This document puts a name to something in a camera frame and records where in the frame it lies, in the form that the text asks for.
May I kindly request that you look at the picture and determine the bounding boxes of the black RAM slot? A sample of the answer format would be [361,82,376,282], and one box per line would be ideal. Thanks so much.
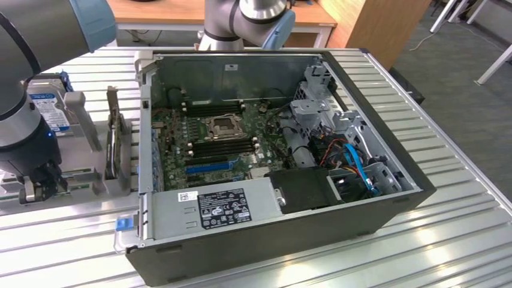
[184,107,245,115]
[187,140,257,151]
[187,136,256,146]
[183,103,244,110]
[183,100,243,107]
[189,148,259,158]
[189,143,259,154]

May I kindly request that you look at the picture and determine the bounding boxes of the green RAM stick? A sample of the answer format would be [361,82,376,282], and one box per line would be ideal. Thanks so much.
[51,181,97,197]

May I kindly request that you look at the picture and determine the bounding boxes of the short black expansion slot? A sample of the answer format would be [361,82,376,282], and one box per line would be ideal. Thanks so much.
[185,173,213,184]

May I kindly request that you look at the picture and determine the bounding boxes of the grey parts rack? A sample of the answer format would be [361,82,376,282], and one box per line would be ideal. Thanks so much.
[0,71,136,212]

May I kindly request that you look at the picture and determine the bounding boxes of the grey power supply with label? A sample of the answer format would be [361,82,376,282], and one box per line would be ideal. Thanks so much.
[140,179,283,241]

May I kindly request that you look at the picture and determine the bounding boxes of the blue expansion slot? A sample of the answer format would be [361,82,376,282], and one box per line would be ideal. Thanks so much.
[184,162,237,176]

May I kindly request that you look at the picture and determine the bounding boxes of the hard disk with blue label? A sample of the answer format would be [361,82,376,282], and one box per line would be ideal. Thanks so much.
[27,71,73,138]

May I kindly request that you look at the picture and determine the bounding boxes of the black cable bundle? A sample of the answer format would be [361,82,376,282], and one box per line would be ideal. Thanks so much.
[261,100,317,169]

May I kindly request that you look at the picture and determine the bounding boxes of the long black expansion slot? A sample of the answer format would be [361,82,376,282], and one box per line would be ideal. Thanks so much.
[184,155,229,168]

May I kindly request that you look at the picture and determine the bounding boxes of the silver metal disk bay cage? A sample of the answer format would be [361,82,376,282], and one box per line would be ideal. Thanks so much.
[287,64,403,197]

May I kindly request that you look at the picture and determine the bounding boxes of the wooden cabinet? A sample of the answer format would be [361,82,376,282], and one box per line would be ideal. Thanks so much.
[344,0,433,62]

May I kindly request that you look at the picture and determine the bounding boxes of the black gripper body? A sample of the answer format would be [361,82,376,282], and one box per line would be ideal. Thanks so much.
[0,118,64,178]

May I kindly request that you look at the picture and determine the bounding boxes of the black open PC case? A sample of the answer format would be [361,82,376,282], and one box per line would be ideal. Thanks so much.
[113,47,437,285]

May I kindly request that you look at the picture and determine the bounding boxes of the green motherboard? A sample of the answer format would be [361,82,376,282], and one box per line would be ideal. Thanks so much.
[149,100,305,193]

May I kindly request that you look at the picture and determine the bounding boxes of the black fan shroud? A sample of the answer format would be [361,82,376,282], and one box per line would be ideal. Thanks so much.
[267,167,345,215]

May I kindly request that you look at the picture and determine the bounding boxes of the blue SATA wire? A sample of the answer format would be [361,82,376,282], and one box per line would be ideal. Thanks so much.
[344,143,380,198]

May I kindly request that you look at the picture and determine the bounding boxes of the white table legs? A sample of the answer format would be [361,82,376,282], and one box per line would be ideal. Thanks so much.
[429,0,512,85]

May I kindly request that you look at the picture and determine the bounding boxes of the CPU socket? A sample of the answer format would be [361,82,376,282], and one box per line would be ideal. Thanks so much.
[201,115,245,142]

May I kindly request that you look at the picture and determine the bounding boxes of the red wire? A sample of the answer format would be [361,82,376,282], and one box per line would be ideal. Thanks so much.
[324,140,349,166]

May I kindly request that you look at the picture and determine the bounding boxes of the white floor cable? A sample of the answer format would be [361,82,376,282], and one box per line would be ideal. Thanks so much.
[409,20,483,52]

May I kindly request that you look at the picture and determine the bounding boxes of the wooden desk with white frame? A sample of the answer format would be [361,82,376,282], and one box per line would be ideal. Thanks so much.
[107,0,339,49]

